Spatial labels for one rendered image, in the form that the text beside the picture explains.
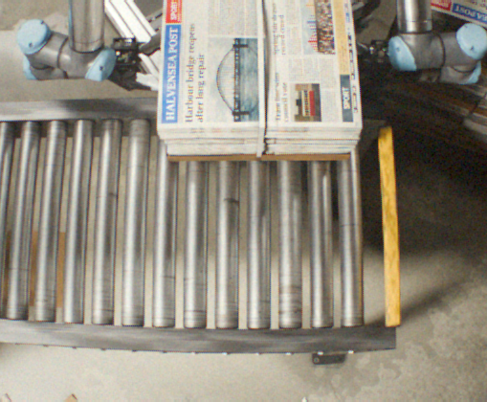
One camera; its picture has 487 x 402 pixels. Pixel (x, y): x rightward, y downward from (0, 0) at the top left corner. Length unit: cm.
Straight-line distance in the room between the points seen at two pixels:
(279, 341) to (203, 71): 55
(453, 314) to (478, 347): 16
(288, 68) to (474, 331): 134
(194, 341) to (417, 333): 106
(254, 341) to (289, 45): 58
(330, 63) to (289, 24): 11
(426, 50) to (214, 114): 48
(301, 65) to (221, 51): 15
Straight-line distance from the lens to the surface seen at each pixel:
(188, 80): 116
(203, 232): 131
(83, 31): 125
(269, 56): 118
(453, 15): 157
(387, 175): 135
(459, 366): 222
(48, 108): 146
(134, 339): 130
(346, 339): 130
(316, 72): 117
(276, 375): 208
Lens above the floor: 208
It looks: 75 degrees down
